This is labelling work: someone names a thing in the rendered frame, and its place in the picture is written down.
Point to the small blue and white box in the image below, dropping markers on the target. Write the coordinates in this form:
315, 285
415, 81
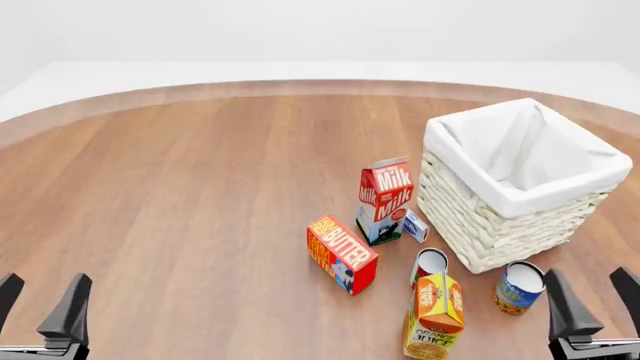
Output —
416, 227

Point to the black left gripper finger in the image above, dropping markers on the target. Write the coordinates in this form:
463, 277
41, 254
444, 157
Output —
70, 307
8, 290

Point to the white woven basket with liner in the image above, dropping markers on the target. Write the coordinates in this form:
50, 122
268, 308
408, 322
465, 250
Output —
520, 183

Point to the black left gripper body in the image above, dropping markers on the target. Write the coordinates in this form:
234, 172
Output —
50, 350

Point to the red butter box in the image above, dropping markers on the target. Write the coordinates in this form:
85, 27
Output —
340, 253

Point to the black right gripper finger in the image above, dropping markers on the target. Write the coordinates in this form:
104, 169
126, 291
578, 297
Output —
567, 307
629, 290

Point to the red and white milk carton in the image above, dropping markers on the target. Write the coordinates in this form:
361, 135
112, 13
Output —
385, 202

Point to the orange juice carton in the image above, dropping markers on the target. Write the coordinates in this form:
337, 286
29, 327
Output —
434, 318

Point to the blue and yellow soup tin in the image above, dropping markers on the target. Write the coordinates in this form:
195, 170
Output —
517, 288

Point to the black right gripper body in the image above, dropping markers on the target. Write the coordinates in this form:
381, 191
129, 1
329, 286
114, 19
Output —
595, 348

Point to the red and white tin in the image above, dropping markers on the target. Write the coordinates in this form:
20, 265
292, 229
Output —
430, 264

